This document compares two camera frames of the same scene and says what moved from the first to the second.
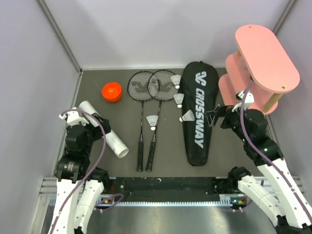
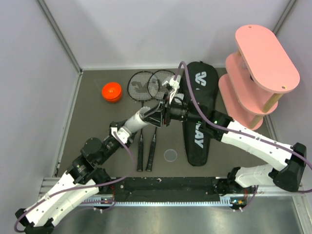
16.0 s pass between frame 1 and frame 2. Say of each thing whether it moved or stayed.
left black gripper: moved
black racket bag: stayed
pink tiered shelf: stayed
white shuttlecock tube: moved
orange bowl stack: stayed
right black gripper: moved
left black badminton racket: stayed
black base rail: stayed
